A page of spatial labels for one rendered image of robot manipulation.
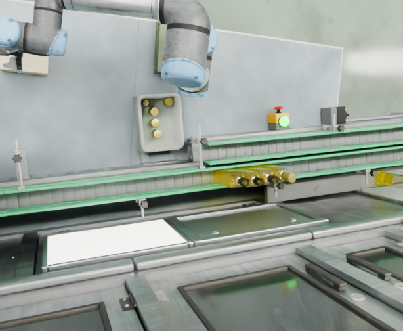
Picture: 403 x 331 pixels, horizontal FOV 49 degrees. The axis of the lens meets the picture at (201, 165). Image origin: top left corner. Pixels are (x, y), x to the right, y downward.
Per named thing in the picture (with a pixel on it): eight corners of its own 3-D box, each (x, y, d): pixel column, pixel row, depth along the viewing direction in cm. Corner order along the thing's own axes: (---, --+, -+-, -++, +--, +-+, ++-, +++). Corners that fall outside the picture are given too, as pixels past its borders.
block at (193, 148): (186, 161, 180) (191, 162, 173) (184, 138, 179) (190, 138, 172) (195, 159, 181) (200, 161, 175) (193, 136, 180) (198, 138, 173)
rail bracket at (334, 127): (319, 131, 192) (338, 132, 179) (319, 114, 191) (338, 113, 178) (327, 130, 193) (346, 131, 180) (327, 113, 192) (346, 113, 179)
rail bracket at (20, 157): (18, 182, 163) (12, 192, 142) (12, 137, 161) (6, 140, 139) (31, 181, 164) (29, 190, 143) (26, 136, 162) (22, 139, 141)
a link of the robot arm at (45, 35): (69, 14, 118) (25, 5, 115) (65, 56, 119) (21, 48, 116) (69, 20, 126) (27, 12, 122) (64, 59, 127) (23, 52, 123)
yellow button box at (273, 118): (268, 129, 198) (275, 129, 191) (267, 112, 197) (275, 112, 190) (281, 128, 200) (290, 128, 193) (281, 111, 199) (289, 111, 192)
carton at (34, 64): (2, 37, 159) (-1, 33, 152) (48, 43, 165) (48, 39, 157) (0, 70, 160) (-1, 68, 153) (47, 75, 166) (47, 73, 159)
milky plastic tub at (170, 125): (138, 151, 179) (142, 153, 171) (133, 96, 176) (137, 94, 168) (178, 147, 185) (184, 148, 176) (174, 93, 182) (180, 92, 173)
